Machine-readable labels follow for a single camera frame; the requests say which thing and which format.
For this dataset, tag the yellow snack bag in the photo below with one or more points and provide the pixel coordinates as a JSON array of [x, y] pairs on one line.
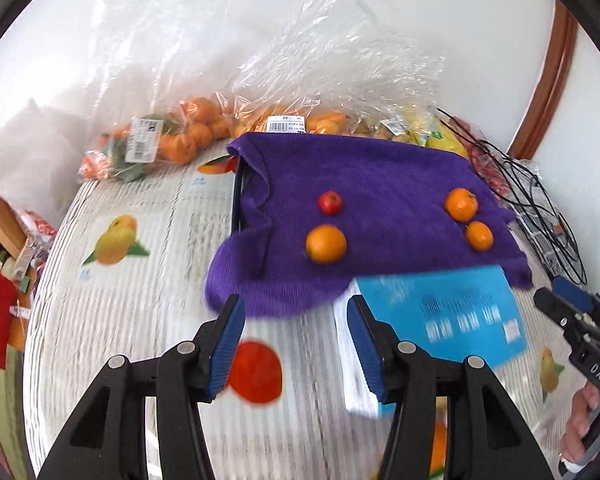
[[442, 137]]

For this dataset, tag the small red fruit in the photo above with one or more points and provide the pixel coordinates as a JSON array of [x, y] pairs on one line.
[[330, 203]]

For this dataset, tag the brown door frame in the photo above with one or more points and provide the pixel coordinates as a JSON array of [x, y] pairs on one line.
[[551, 85]]

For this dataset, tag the bag of oranges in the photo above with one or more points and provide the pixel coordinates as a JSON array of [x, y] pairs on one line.
[[345, 68]]

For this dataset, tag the fruit print tablecloth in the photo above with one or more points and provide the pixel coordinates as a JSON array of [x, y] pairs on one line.
[[126, 276]]

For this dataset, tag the white plastic bag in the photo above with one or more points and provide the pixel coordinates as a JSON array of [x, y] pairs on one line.
[[41, 150]]

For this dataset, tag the bag of red fruits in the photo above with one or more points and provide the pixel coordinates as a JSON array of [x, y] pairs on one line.
[[480, 155]]

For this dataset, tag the purple towel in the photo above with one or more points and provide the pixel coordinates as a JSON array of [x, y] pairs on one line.
[[393, 219]]

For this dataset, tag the person's right hand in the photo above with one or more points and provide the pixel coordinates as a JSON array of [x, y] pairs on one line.
[[584, 401]]

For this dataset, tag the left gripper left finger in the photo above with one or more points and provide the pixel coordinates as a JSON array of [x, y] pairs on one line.
[[105, 436]]

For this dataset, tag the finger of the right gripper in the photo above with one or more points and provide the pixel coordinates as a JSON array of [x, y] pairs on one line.
[[573, 294], [559, 311]]

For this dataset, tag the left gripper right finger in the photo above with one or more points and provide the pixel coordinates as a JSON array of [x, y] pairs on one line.
[[487, 436]]

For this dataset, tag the blue tissue pack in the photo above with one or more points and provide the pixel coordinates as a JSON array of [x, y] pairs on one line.
[[450, 314]]

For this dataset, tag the bag of mandarins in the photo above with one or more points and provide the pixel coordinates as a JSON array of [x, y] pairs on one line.
[[139, 126]]

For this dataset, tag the small round orange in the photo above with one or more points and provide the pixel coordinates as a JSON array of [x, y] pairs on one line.
[[479, 236]]

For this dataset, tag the large stemmed mandarin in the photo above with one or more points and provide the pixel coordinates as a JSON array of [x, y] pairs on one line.
[[461, 205]]

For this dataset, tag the black tray under towel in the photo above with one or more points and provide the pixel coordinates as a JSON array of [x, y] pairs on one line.
[[242, 177]]

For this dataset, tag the grey checked packaged cloth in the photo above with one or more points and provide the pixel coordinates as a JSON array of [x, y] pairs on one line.
[[542, 222]]

